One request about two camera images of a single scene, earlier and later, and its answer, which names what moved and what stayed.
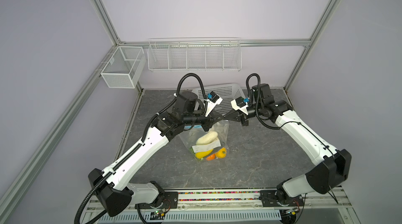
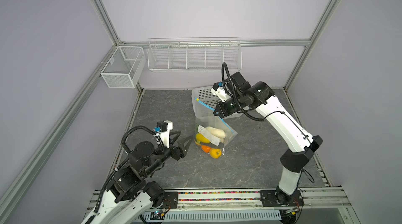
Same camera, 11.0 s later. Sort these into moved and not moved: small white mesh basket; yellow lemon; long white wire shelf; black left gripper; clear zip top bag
Moved: black left gripper; yellow lemon; clear zip top bag
Not moved: long white wire shelf; small white mesh basket
